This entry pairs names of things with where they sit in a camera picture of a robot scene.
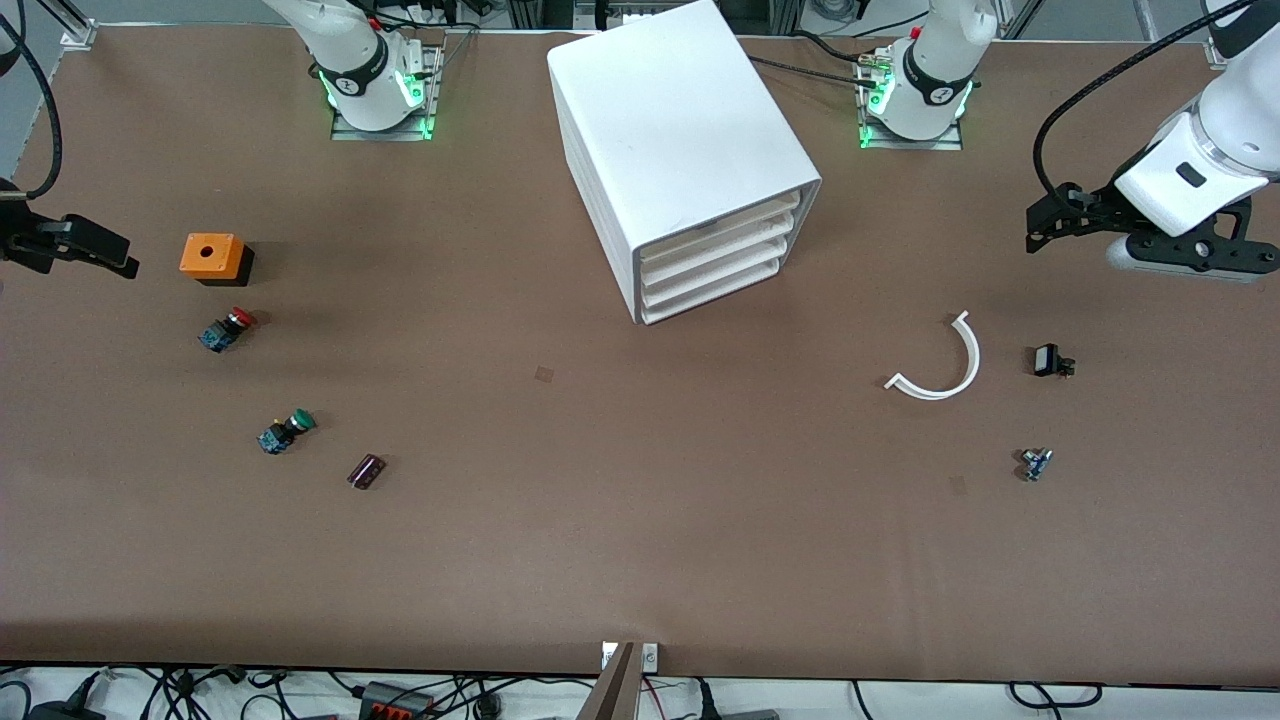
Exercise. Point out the white plastic drawer cabinet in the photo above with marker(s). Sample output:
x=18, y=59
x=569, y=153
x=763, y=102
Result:
x=660, y=120

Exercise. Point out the black power adapter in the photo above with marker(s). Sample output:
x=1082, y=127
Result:
x=65, y=712

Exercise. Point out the green push button switch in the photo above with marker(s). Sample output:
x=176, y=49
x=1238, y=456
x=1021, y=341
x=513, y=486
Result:
x=287, y=430

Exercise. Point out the orange box with hole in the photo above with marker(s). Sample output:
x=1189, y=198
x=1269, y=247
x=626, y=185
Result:
x=208, y=254

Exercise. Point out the red push button switch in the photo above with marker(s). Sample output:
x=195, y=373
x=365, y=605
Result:
x=226, y=329

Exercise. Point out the small blue potentiometer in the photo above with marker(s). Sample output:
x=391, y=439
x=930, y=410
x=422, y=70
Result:
x=1036, y=463

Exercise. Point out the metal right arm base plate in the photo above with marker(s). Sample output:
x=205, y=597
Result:
x=385, y=133

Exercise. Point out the white curved plastic strip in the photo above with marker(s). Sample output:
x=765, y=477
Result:
x=965, y=375

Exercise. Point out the small black switch component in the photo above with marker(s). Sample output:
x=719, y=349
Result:
x=1047, y=360

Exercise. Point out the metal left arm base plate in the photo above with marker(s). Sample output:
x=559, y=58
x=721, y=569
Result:
x=910, y=144

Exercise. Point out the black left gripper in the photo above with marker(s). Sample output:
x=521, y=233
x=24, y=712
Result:
x=1092, y=207

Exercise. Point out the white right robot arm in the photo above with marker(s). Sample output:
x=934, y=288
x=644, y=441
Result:
x=360, y=70

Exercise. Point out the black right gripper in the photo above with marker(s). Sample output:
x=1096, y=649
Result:
x=28, y=246

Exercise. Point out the white plastic drawer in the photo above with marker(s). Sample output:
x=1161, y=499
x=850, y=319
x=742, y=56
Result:
x=710, y=297
x=715, y=256
x=712, y=277
x=720, y=232

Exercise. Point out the aluminium corner bracket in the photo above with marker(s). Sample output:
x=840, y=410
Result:
x=1222, y=52
x=78, y=37

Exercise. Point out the black orange power device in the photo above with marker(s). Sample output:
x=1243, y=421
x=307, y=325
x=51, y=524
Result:
x=395, y=702

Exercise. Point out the brown wooden post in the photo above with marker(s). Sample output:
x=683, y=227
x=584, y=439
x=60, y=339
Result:
x=612, y=690

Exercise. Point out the small white metal bracket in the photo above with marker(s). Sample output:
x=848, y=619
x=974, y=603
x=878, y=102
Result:
x=650, y=656

